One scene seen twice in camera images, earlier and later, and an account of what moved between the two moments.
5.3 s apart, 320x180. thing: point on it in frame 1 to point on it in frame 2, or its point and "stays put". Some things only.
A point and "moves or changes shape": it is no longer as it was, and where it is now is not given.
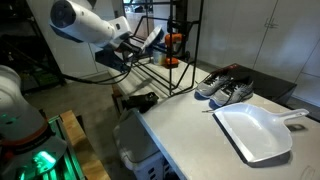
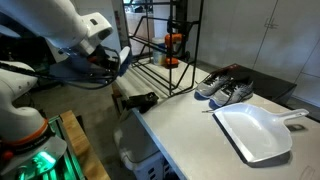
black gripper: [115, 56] to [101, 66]
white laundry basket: [138, 149] stays put
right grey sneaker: [235, 91] stays put
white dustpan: [259, 133] stays put
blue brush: [154, 39] moves or changes shape
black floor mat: [265, 87] stays put
